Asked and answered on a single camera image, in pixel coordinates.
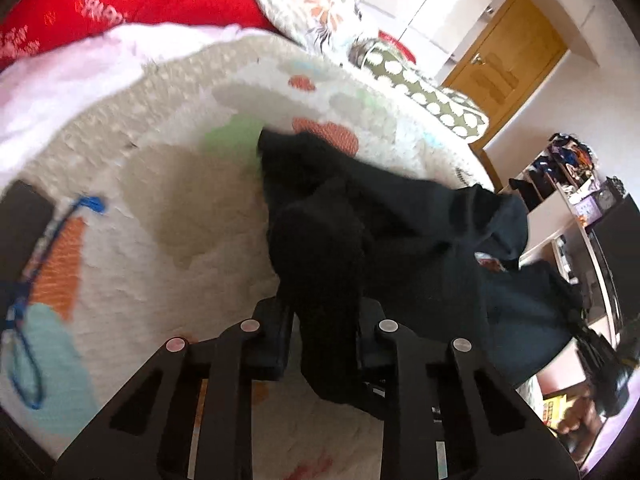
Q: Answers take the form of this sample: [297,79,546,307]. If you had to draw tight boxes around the black pants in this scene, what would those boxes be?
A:
[257,130,582,407]

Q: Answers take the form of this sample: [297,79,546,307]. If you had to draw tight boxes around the patchwork heart quilt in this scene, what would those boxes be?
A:
[1,32,490,457]

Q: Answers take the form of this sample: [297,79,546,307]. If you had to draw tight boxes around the yellow cardboard box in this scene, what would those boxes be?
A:
[542,394,567,429]

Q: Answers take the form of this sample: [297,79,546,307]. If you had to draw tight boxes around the white shelf desk unit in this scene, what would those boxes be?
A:
[499,179,626,430]

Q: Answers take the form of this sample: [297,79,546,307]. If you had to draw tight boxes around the green sheep bolster pillow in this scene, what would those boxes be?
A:
[349,38,490,144]

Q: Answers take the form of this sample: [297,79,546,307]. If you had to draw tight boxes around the black tv monitor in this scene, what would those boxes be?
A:
[587,194,640,333]

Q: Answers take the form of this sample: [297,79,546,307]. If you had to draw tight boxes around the clothes shoe rack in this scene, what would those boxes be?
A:
[503,132,600,211]

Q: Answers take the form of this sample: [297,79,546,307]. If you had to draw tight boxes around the black phone on bed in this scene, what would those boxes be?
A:
[0,180,54,308]

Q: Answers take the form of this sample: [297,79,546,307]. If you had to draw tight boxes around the wooden door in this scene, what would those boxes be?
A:
[444,0,567,153]

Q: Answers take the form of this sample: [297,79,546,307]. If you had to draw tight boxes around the floral white pillow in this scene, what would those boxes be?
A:
[255,0,366,64]

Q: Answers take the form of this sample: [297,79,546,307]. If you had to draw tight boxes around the white bed sheet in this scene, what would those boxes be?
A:
[1,23,265,180]

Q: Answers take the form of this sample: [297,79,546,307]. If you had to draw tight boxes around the red long pillow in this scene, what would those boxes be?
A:
[0,0,418,72]

